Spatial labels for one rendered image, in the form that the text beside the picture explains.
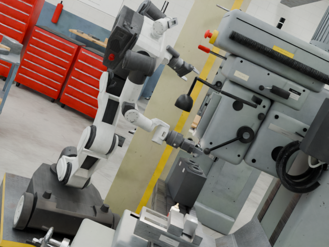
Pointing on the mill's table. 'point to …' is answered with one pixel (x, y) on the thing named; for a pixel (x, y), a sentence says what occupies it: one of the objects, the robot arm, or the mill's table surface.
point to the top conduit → (279, 57)
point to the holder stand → (186, 182)
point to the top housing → (306, 53)
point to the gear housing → (238, 63)
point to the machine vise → (155, 229)
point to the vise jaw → (175, 223)
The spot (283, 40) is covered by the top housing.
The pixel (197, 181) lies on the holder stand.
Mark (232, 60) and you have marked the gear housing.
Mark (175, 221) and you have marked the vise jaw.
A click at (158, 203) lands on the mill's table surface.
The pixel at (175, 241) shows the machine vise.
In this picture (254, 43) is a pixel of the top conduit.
